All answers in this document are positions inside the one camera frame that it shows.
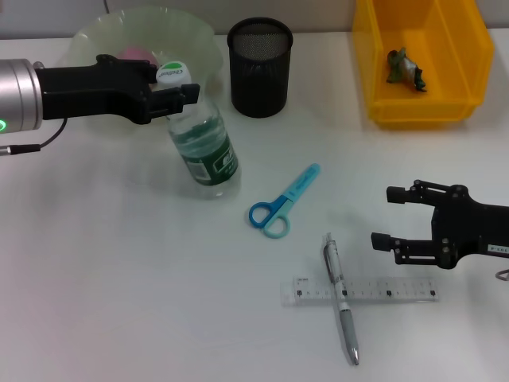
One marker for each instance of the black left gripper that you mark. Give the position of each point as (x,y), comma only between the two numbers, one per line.
(95,91)

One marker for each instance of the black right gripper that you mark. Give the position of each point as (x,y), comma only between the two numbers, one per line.
(473,231)

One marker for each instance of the pink peach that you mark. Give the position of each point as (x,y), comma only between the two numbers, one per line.
(135,53)

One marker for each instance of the clear green-label water bottle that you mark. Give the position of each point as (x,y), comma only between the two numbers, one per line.
(207,159)

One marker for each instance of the blue teal scissors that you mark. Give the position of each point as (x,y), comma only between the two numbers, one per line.
(298,185)

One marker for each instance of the green plastic wrapper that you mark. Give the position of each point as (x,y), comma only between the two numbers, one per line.
(405,69)

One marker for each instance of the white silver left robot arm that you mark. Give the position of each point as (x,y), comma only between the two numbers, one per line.
(20,95)

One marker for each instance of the pale green glass fruit plate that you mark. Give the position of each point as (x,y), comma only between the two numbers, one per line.
(179,36)

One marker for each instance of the clear plastic ruler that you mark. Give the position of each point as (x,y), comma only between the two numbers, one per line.
(378,292)

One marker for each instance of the black mesh pen holder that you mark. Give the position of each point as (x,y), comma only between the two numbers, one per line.
(258,79)

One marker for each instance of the grey silver pen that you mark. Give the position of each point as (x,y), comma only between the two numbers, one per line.
(344,314)

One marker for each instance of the silver connector stub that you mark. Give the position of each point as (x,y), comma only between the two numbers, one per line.
(38,64)

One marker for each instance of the yellow plastic bin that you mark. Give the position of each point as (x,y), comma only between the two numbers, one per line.
(449,99)

